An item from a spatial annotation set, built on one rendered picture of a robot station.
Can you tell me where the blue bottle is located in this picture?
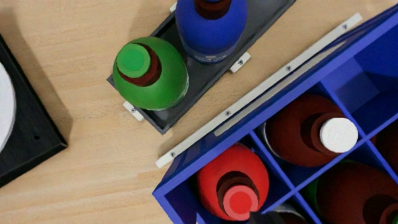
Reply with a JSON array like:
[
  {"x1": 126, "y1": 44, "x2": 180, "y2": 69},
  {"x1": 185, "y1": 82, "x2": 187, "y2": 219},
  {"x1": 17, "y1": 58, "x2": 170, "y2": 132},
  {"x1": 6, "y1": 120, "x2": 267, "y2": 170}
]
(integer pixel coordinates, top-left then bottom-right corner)
[{"x1": 175, "y1": 0, "x2": 248, "y2": 64}]

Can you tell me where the dark brown bottle with white cap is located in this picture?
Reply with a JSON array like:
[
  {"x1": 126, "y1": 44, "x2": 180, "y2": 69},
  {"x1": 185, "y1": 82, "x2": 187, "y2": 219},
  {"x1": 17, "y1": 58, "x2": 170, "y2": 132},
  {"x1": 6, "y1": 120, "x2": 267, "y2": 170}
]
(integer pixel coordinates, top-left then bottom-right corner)
[
  {"x1": 255, "y1": 93, "x2": 357, "y2": 167},
  {"x1": 271, "y1": 200, "x2": 309, "y2": 224}
]

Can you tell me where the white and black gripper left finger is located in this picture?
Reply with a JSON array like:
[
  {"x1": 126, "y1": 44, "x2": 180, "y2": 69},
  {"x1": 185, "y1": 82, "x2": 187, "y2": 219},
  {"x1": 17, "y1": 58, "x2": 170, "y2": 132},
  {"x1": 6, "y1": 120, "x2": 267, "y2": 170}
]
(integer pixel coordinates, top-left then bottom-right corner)
[{"x1": 249, "y1": 211, "x2": 269, "y2": 224}]

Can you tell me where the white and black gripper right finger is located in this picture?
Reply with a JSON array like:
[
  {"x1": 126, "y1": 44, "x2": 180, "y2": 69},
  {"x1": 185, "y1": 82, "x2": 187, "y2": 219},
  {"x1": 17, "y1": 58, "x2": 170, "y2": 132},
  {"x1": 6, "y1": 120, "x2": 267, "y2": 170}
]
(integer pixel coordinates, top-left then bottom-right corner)
[{"x1": 264, "y1": 211, "x2": 286, "y2": 224}]

